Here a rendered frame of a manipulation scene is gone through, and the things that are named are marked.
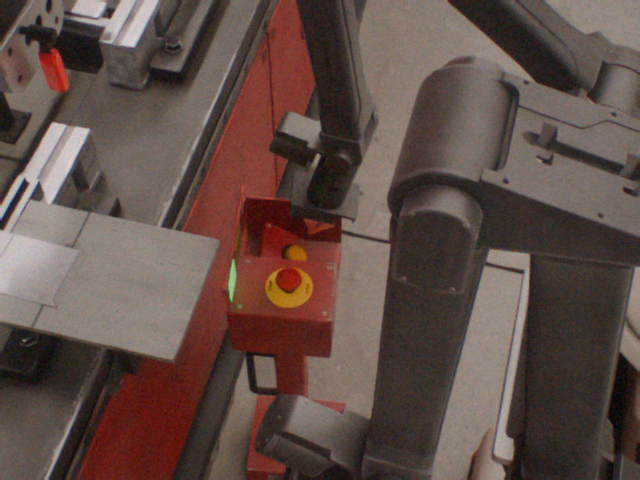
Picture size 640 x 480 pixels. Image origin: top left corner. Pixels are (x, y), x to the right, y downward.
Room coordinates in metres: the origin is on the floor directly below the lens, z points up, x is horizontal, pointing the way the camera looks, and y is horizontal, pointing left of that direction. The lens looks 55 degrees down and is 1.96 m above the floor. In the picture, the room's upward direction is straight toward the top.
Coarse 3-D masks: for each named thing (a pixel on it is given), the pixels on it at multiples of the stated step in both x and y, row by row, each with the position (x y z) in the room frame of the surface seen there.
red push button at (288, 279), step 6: (282, 270) 0.77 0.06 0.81; (288, 270) 0.76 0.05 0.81; (294, 270) 0.76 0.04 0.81; (276, 276) 0.76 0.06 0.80; (282, 276) 0.75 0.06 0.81; (288, 276) 0.75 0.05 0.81; (294, 276) 0.75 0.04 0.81; (300, 276) 0.75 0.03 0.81; (276, 282) 0.75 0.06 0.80; (282, 282) 0.74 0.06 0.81; (288, 282) 0.74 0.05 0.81; (294, 282) 0.74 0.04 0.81; (300, 282) 0.75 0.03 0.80; (282, 288) 0.74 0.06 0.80; (288, 288) 0.73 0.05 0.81; (294, 288) 0.74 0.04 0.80
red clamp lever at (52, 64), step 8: (24, 32) 0.80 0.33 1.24; (32, 32) 0.80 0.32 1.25; (40, 32) 0.80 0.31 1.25; (48, 32) 0.79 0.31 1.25; (56, 32) 0.80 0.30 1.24; (40, 40) 0.79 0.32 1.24; (48, 40) 0.79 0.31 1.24; (56, 40) 0.80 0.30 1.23; (40, 48) 0.80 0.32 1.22; (48, 48) 0.80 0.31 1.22; (40, 56) 0.80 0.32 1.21; (48, 56) 0.79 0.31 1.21; (56, 56) 0.80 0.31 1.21; (40, 64) 0.80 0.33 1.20; (48, 64) 0.79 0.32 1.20; (56, 64) 0.79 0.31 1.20; (48, 72) 0.79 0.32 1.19; (56, 72) 0.79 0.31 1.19; (64, 72) 0.80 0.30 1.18; (48, 80) 0.79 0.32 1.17; (56, 80) 0.79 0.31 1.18; (64, 80) 0.80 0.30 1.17; (56, 88) 0.79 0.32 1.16; (64, 88) 0.79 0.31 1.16
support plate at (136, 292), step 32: (32, 224) 0.71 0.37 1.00; (64, 224) 0.71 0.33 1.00; (96, 224) 0.71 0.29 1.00; (128, 224) 0.71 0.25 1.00; (96, 256) 0.66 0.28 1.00; (128, 256) 0.66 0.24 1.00; (160, 256) 0.66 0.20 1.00; (192, 256) 0.66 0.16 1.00; (96, 288) 0.61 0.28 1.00; (128, 288) 0.61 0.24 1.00; (160, 288) 0.61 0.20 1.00; (192, 288) 0.61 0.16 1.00; (0, 320) 0.57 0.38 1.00; (32, 320) 0.57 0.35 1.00; (64, 320) 0.57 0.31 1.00; (96, 320) 0.57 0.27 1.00; (128, 320) 0.57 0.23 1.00; (160, 320) 0.57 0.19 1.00; (128, 352) 0.53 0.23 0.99; (160, 352) 0.52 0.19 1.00
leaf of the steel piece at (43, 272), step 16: (16, 240) 0.68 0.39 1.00; (32, 240) 0.68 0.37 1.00; (16, 256) 0.66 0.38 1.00; (32, 256) 0.66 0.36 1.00; (48, 256) 0.66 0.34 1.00; (64, 256) 0.66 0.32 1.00; (80, 256) 0.65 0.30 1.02; (0, 272) 0.63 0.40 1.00; (16, 272) 0.63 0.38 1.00; (32, 272) 0.63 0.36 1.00; (48, 272) 0.63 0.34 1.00; (64, 272) 0.63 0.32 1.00; (0, 288) 0.61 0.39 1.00; (16, 288) 0.61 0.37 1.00; (32, 288) 0.61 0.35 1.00; (48, 288) 0.61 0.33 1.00; (64, 288) 0.60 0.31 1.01; (48, 304) 0.59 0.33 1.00
